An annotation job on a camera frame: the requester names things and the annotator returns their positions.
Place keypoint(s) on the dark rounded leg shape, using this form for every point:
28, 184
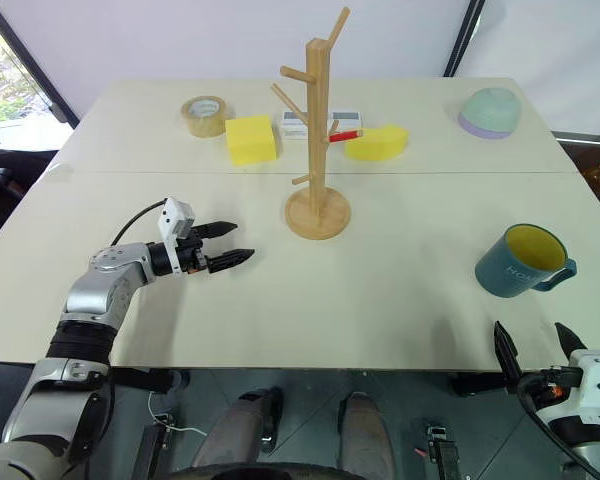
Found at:
365, 435
240, 430

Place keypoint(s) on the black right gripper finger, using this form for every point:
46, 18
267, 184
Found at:
507, 360
569, 342

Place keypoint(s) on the red marker pen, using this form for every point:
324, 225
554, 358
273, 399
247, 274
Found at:
345, 136

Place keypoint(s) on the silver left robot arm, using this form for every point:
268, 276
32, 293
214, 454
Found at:
87, 295

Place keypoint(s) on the orange bottle red cap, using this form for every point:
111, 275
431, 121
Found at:
599, 175

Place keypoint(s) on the brown packing tape roll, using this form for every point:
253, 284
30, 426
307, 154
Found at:
207, 122

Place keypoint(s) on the wooden mug tree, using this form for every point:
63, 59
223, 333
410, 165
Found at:
317, 150

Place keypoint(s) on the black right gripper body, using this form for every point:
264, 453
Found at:
549, 395

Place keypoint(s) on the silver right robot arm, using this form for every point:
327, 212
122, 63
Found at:
595, 450

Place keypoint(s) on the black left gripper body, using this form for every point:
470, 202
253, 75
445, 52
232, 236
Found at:
192, 255

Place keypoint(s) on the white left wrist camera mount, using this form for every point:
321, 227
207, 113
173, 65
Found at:
172, 215

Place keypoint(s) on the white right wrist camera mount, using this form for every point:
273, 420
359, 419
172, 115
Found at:
597, 380

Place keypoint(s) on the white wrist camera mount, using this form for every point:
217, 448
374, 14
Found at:
172, 215
597, 380

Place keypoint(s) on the yellow oval sponge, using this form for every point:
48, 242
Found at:
377, 145

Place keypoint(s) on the black table frame bracket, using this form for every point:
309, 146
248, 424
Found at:
145, 381
475, 384

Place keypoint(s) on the green purple dome bowl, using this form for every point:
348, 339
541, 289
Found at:
490, 112

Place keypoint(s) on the white grey flat box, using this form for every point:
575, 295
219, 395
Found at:
295, 125

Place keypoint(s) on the blue mug yellow inside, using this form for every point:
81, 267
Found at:
510, 272

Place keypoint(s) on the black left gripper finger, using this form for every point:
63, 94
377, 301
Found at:
230, 260
217, 230

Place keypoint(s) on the black floor stand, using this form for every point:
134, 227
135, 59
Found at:
152, 447
442, 450

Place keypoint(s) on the yellow rectangular sponge block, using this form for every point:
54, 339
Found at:
250, 142

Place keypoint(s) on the black window frame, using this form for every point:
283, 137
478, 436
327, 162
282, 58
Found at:
30, 60

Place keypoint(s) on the black slanted pole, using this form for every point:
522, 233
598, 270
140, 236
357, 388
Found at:
462, 37

